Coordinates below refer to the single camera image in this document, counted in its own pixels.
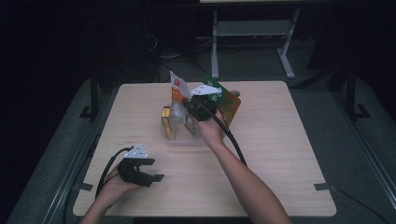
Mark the grey tape piece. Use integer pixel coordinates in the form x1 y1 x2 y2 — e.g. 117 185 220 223
313 182 337 192
74 182 94 192

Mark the black metal stand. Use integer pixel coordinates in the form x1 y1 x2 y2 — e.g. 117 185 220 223
78 71 101 120
345 64 372 120

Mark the yellow and red box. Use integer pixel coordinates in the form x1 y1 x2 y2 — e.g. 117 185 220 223
161 105 173 140

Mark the thin black floor cable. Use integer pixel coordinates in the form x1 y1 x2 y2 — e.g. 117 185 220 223
335 187 390 224

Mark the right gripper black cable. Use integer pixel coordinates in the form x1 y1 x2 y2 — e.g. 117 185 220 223
199 102 248 167

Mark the person's right hand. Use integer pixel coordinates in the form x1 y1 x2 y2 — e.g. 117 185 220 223
196 113 227 147

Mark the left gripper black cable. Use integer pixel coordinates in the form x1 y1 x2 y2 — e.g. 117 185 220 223
95 146 134 199

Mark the grey metal stand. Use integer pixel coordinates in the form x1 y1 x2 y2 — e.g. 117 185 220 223
210 8 302 80

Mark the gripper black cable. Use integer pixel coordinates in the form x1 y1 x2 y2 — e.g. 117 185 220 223
95 146 134 199
199 102 248 167

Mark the person's left hand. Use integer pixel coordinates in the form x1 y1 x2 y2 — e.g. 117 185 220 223
98 167 141 206

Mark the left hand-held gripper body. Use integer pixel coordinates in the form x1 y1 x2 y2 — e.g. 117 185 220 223
117 143 152 188

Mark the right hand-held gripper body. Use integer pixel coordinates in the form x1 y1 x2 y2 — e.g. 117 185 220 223
186 84 222 121

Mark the white and orange snack packet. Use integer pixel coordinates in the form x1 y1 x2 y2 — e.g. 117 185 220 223
169 70 200 134

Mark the clear plastic container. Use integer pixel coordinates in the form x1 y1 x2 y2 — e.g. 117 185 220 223
160 104 228 147

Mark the green and red snack packet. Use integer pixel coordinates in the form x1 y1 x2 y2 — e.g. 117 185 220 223
201 74 242 127

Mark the bundle of black floor cables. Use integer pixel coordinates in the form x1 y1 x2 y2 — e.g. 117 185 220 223
146 31 214 82

